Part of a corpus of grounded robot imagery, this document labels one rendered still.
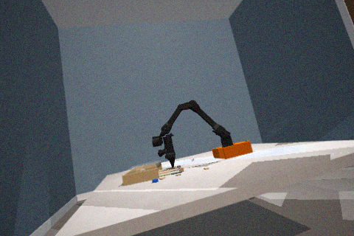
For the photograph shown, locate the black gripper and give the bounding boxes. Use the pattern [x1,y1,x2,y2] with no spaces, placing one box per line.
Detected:
[164,143,176,167]

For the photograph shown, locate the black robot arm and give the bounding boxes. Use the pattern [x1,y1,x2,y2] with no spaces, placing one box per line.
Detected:
[152,100,233,157]

